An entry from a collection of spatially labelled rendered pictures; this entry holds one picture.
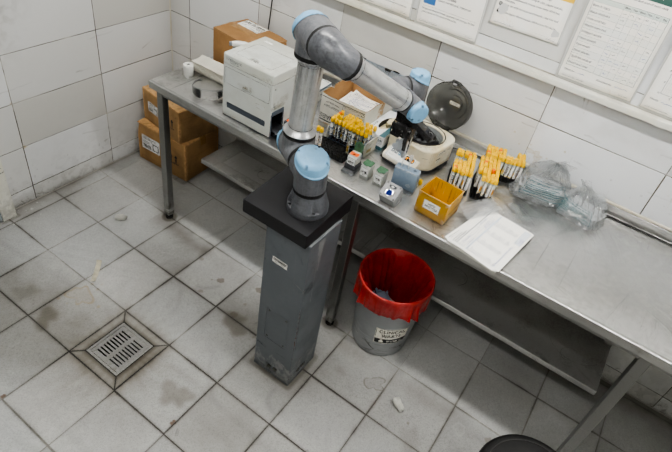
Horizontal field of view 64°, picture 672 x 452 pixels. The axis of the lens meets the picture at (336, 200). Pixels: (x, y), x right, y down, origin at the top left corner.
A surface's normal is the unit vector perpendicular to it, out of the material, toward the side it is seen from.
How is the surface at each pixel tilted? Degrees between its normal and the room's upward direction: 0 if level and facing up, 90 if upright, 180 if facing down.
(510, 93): 90
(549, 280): 0
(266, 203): 4
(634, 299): 0
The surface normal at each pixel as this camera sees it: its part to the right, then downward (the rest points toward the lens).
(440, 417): 0.15, -0.77
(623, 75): -0.55, 0.51
